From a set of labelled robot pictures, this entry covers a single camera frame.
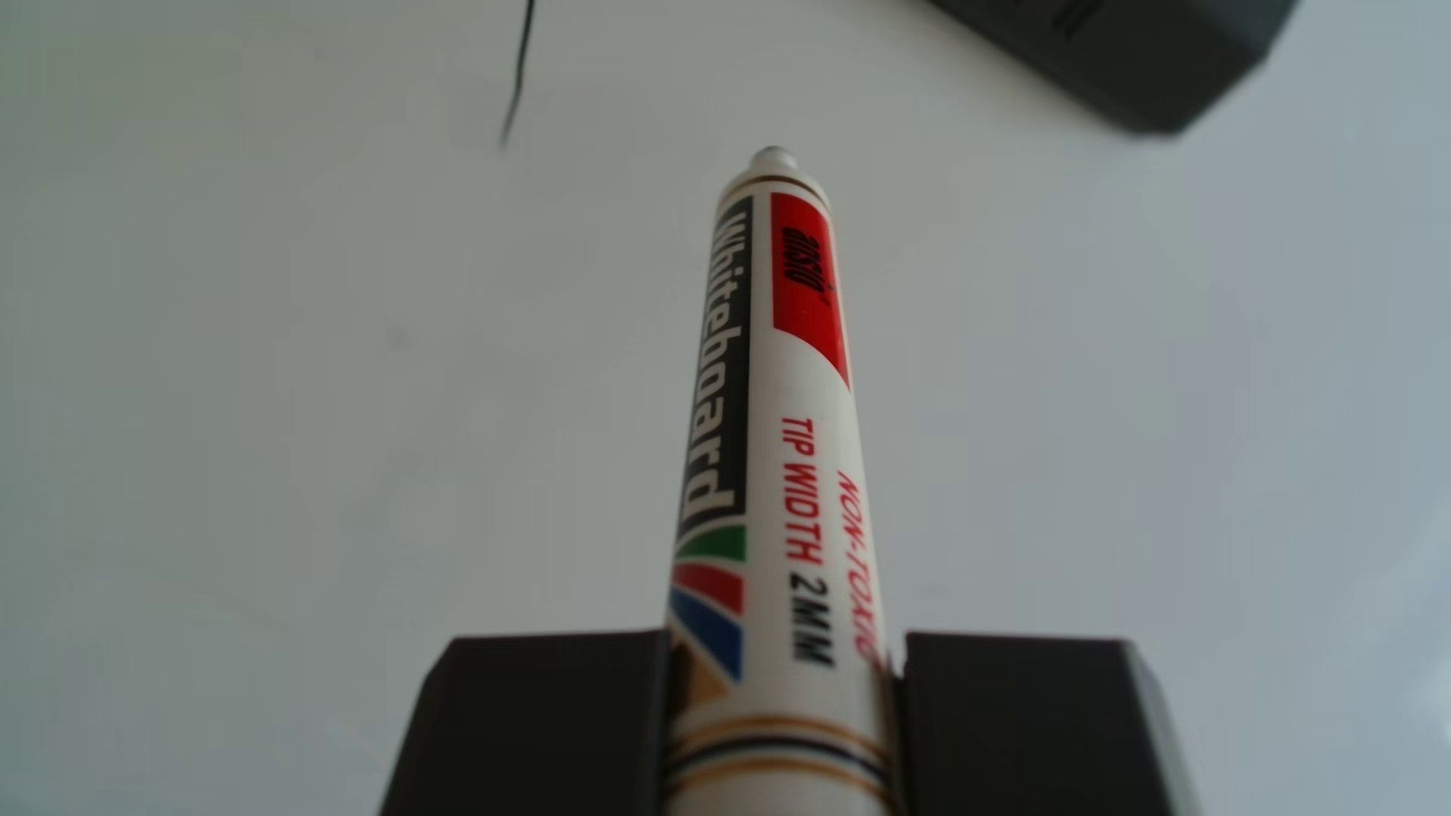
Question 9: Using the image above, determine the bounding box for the dark grey marker holder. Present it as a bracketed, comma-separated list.
[927, 0, 1301, 138]

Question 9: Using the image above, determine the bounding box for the whiteboard with grey frame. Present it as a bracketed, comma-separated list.
[0, 0, 1451, 816]

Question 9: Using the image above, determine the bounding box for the white whiteboard marker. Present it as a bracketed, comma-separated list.
[661, 145, 902, 816]

